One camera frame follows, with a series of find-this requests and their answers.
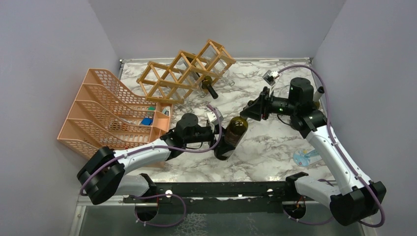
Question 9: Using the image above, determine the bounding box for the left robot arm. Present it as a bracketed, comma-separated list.
[77, 112, 231, 205]

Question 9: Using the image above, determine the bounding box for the green wine bottle front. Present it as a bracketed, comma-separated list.
[220, 116, 248, 147]

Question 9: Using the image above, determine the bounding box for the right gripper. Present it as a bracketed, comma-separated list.
[240, 87, 298, 121]

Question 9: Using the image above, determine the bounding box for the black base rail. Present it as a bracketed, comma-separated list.
[105, 181, 313, 219]

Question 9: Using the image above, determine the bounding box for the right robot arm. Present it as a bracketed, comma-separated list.
[240, 78, 387, 226]

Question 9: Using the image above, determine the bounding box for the clear square glass bottle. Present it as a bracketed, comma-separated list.
[202, 46, 235, 86]

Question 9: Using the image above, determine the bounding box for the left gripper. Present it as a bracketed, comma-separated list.
[184, 122, 236, 155]

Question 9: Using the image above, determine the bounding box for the wooden wine rack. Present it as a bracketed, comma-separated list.
[136, 39, 236, 104]

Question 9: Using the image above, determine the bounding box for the blue small object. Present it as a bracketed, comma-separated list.
[140, 118, 153, 125]

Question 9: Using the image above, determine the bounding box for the dark green wine bottle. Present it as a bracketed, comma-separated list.
[186, 57, 218, 99]

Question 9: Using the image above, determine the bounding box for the blue white packaged item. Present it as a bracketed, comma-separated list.
[293, 149, 322, 167]

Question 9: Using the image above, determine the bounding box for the peach desk organizer tray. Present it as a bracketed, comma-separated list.
[137, 102, 173, 169]

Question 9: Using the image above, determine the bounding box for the peach plastic file rack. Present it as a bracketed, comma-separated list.
[57, 68, 156, 159]

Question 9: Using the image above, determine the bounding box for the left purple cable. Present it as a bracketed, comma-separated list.
[79, 104, 223, 197]

